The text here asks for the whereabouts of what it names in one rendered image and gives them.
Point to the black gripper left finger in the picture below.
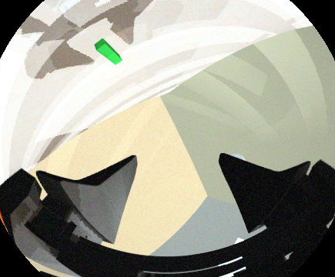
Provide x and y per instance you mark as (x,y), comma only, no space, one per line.
(99,199)

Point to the green rectangular block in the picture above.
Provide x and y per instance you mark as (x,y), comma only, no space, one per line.
(106,50)

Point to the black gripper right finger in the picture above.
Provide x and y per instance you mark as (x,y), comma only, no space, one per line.
(257,190)

